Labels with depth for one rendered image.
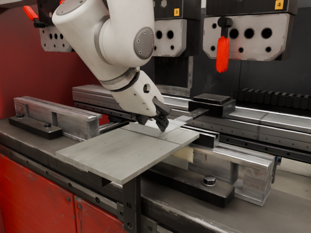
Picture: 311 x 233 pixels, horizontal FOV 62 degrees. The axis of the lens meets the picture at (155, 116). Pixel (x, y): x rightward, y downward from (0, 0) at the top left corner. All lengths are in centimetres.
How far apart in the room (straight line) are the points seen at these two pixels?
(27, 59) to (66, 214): 75
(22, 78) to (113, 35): 99
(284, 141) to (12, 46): 113
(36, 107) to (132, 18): 80
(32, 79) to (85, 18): 97
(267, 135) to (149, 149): 42
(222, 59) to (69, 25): 26
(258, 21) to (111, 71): 27
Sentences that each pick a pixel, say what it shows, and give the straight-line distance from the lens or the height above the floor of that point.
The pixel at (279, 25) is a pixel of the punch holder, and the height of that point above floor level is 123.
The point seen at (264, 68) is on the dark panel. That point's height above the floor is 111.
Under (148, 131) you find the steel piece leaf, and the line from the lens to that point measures 59.
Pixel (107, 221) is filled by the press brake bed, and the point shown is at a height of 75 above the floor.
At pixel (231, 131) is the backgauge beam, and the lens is 86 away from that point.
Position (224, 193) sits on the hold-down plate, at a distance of 58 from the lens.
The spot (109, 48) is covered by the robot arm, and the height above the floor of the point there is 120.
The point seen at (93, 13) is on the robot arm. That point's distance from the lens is 42.
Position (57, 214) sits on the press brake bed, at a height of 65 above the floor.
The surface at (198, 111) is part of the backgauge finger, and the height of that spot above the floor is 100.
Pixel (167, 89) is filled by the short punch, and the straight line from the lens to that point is 65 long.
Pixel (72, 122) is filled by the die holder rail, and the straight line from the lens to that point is 94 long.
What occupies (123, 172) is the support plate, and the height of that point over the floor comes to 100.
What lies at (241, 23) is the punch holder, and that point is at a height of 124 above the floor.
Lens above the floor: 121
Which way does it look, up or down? 17 degrees down
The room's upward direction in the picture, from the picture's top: straight up
